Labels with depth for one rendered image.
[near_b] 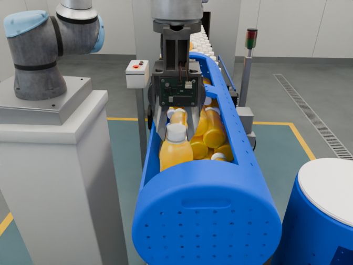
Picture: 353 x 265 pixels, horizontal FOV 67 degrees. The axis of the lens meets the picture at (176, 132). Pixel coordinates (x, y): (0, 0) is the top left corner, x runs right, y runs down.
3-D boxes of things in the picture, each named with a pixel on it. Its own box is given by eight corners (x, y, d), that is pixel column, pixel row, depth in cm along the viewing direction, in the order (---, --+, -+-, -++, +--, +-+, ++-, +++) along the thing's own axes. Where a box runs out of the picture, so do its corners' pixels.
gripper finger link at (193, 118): (187, 154, 46) (179, 107, 42) (187, 137, 52) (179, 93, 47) (205, 152, 46) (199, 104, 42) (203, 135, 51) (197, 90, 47)
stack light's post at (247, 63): (227, 194, 215) (246, 58, 159) (227, 190, 219) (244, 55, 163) (232, 194, 215) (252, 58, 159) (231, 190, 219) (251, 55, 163)
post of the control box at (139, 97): (145, 210, 201) (134, 83, 150) (145, 205, 204) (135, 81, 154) (150, 210, 201) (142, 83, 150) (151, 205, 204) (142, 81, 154)
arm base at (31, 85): (6, 100, 78) (-4, 67, 73) (25, 82, 91) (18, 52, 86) (60, 100, 80) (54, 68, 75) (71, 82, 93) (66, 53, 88)
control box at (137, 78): (126, 88, 143) (125, 70, 138) (133, 76, 161) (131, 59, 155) (145, 88, 143) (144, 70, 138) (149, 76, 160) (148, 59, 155)
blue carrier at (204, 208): (140, 285, 58) (118, 186, 44) (163, 110, 133) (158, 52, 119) (272, 283, 57) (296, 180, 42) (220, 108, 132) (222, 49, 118)
